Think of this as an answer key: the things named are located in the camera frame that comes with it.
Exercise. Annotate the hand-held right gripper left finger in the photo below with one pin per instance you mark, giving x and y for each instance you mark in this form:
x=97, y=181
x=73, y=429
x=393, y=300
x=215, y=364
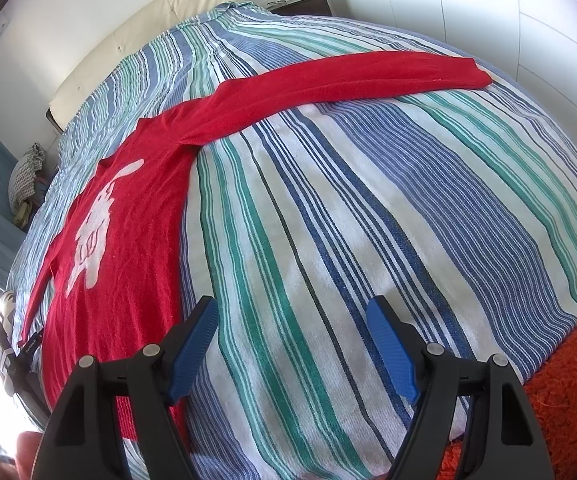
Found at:
x=193, y=347

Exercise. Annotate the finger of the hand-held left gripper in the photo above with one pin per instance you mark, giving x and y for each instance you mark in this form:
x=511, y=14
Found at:
x=31, y=346

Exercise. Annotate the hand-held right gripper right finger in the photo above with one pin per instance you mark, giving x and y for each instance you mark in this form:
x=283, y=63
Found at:
x=393, y=355

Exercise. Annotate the red sweater with white animal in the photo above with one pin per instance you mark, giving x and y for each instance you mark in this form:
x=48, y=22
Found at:
x=118, y=240

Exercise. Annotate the pile of clothes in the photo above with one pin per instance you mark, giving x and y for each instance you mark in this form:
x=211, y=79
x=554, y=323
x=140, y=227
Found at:
x=26, y=180

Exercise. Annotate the person's left hand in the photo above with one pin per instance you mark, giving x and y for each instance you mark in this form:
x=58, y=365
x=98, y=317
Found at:
x=27, y=457

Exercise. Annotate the striped bedspread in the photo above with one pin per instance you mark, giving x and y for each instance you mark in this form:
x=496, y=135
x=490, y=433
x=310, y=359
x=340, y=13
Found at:
x=318, y=210

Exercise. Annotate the orange rug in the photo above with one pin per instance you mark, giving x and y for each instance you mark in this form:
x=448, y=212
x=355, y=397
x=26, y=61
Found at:
x=568, y=390

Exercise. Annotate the cream padded headboard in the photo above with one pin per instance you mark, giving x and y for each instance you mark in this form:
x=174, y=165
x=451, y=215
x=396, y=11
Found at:
x=133, y=45

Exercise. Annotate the white wardrobe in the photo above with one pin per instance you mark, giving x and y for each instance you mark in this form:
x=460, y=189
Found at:
x=468, y=10

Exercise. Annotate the dark nightstand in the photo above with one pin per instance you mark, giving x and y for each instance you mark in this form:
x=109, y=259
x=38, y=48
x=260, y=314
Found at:
x=308, y=6

